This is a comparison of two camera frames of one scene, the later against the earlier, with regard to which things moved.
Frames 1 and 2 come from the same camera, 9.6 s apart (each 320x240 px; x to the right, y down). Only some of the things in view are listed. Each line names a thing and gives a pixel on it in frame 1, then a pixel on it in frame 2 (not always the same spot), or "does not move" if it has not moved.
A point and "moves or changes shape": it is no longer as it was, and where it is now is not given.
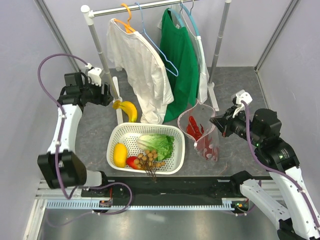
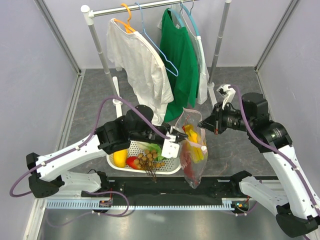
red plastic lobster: (206, 144) → (185, 157)
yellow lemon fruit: (120, 155) does not move
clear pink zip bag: (195, 124) moves or changes shape
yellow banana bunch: (128, 108) → (196, 147)
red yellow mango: (130, 162) does not move
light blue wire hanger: (176, 75) does not move
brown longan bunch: (148, 163) does not move
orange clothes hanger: (128, 29) does not move
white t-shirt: (131, 52) does not move
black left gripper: (100, 99) → (179, 135)
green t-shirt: (180, 57) does not move
